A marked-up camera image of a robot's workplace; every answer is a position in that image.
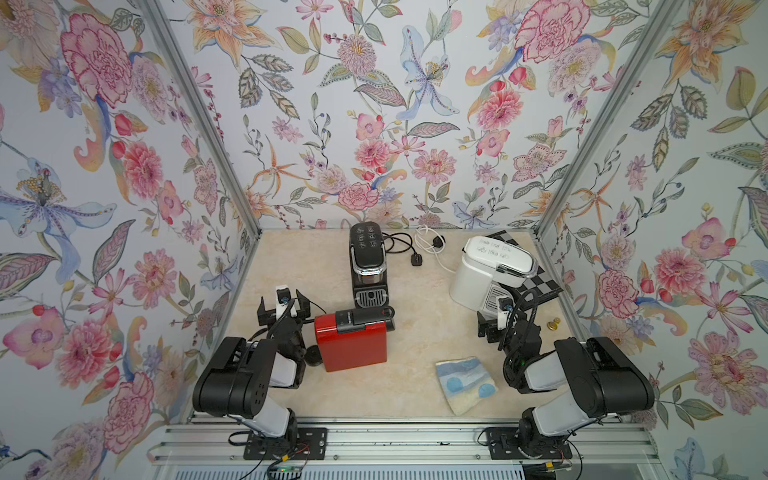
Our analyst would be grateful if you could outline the red coffee machine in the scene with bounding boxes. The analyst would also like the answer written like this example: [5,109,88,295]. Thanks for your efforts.
[304,306,395,372]

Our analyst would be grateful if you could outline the white power cable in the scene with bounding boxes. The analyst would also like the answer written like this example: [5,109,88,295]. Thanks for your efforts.
[413,226,457,274]

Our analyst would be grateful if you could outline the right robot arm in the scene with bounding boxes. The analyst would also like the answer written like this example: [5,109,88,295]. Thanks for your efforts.
[477,297,656,458]

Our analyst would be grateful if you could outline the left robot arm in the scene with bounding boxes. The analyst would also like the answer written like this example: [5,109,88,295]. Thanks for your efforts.
[192,286,311,444]

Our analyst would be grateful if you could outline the black power cable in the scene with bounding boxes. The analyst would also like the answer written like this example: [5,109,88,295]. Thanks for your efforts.
[382,232,424,268]

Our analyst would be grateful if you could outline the black coffee machine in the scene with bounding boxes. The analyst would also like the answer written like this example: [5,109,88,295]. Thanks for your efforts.
[349,222,389,308]

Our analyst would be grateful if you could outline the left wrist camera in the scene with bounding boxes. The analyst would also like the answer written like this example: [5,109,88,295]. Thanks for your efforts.
[275,285,296,319]

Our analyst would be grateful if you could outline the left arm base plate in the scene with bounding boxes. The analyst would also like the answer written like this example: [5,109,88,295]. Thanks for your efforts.
[243,427,328,461]

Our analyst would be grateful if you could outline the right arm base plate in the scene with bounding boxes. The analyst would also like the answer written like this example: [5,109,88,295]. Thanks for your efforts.
[478,427,573,461]

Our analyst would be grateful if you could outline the white coffee machine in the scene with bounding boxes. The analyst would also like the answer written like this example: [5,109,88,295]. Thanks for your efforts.
[449,236,538,315]

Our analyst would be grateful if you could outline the blue striped cloth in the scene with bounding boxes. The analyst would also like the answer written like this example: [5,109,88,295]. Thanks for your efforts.
[435,357,498,416]

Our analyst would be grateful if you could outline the black white chessboard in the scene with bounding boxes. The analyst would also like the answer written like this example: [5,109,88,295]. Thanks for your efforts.
[489,231,563,303]

